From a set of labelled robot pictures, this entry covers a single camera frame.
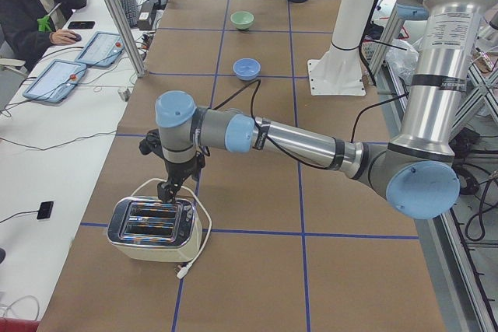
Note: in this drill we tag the black keyboard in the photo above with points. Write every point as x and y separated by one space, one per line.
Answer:
131 11

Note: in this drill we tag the green bowl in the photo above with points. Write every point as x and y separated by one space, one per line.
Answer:
242 20

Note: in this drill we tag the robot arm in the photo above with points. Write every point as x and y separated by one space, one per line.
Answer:
251 55

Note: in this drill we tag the aluminium frame post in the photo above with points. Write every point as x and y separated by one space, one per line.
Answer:
118 16

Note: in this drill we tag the chrome and cream toaster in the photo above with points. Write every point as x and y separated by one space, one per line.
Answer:
144 228

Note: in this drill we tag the clear plastic bag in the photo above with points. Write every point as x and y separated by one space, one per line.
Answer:
402 58

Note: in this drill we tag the seated person in black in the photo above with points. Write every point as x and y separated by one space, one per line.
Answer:
30 27

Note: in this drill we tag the far teach pendant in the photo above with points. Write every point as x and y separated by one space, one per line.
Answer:
102 50

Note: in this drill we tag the black smartphone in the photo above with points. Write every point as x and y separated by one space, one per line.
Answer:
81 25

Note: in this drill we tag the teach pendant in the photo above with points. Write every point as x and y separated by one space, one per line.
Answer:
56 81
102 50

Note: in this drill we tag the small black puck device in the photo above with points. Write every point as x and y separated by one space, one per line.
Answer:
45 210

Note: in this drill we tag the white camera pillar stand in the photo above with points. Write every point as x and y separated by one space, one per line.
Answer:
339 72

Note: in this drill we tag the blue bowl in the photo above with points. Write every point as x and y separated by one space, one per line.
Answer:
246 69

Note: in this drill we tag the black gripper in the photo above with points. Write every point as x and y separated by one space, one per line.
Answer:
179 170

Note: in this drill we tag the near teach pendant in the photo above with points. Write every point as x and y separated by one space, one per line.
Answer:
56 81

